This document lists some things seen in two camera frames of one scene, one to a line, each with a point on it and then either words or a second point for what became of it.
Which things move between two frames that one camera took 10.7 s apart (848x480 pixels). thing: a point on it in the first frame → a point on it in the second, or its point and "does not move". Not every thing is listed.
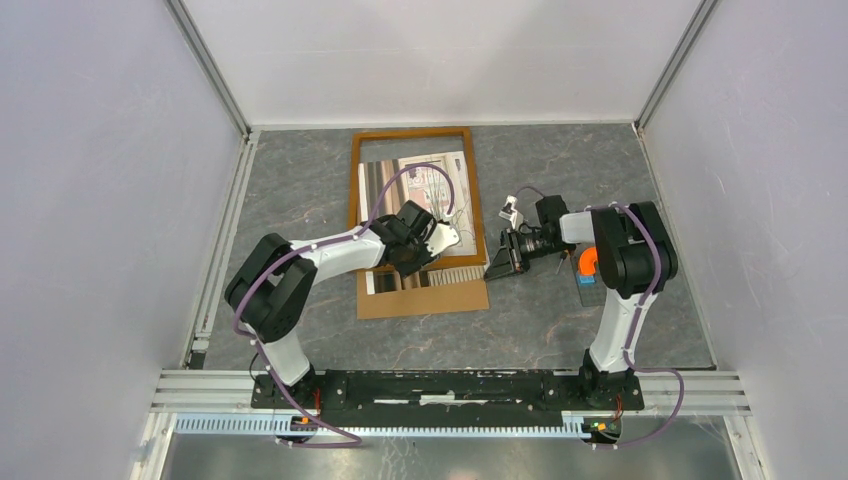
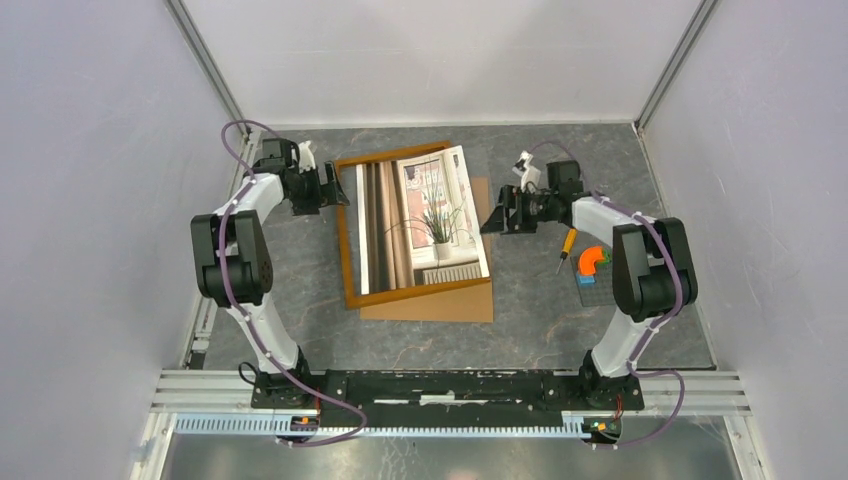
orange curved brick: x=586 y=260 does not move
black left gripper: x=404 y=269 → x=325 y=195
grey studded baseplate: x=590 y=295 does not move
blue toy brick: x=586 y=280 does not move
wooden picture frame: x=355 y=184 → x=349 y=236
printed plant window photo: x=440 y=182 does not move
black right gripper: x=500 y=266 → x=500 y=221
